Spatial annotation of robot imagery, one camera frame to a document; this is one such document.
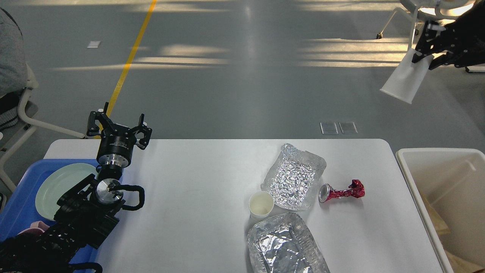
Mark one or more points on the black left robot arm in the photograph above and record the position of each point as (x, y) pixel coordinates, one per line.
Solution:
(87, 211)

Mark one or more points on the clear floor plate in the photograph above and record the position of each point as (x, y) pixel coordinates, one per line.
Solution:
(348, 127)
(329, 128)

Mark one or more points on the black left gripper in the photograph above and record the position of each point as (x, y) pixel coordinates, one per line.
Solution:
(116, 146)

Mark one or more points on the person in grey sweater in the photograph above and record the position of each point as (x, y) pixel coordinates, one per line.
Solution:
(13, 70)

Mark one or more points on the white office chair right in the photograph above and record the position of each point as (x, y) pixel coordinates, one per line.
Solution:
(423, 10)

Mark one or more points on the white paper cup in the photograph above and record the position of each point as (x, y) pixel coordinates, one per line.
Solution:
(260, 205)

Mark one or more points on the light green plate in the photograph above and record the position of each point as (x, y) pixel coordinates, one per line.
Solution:
(57, 184)

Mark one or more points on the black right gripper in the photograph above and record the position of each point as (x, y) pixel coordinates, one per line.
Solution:
(464, 40)

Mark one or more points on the blue plastic tray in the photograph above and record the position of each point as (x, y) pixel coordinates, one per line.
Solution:
(20, 211)

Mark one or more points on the pink mug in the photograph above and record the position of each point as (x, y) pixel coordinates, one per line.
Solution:
(36, 228)

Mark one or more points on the white plastic bin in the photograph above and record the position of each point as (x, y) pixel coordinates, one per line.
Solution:
(452, 180)

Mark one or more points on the crumpled foil upper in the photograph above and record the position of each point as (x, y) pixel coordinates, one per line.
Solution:
(294, 178)

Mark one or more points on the white chair left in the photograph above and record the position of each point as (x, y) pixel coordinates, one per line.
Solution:
(14, 137)

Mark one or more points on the foil container lower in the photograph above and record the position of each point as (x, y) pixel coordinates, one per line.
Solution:
(284, 244)

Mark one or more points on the white floor marker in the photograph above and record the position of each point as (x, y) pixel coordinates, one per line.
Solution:
(93, 44)

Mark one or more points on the brown paper bag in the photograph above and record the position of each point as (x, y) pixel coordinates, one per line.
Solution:
(458, 264)

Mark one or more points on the translucent plastic cup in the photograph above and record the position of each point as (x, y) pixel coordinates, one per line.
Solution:
(407, 77)

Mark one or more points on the crushed red soda can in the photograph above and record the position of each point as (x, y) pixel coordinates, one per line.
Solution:
(356, 189)

